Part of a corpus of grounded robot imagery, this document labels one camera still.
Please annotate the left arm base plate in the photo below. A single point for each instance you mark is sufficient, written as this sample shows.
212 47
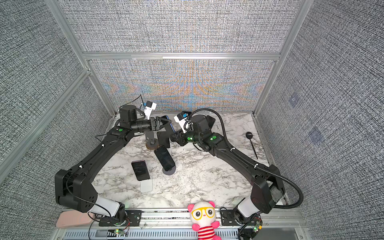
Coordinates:
130 217

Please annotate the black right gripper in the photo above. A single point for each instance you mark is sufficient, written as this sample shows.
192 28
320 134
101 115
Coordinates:
181 138

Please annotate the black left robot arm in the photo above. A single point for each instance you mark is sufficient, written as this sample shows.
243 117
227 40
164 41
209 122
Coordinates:
74 187

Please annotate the phone with pink edge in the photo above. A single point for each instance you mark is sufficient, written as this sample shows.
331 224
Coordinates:
141 170

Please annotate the white flat phone stand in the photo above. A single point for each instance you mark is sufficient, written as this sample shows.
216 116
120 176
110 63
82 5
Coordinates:
146 186

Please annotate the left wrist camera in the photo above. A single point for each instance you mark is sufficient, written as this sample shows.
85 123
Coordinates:
149 107

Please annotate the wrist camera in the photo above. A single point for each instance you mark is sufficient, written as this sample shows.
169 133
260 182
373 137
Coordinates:
183 120
149 107

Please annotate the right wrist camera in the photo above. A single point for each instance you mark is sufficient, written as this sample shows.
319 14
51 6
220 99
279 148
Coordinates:
183 120

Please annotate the pink white plush toy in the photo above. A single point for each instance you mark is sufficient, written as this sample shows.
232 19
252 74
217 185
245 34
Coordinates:
204 220

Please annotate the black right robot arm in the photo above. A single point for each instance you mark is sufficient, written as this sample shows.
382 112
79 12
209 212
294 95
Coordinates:
267 186

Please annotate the pink eraser block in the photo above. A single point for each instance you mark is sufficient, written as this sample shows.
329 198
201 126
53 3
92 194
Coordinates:
73 219

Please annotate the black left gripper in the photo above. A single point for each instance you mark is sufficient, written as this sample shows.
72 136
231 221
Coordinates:
155 126

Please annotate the black spoon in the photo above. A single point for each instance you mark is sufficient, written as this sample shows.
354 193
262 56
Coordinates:
249 136

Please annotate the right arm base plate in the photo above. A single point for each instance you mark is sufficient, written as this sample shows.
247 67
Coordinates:
230 217

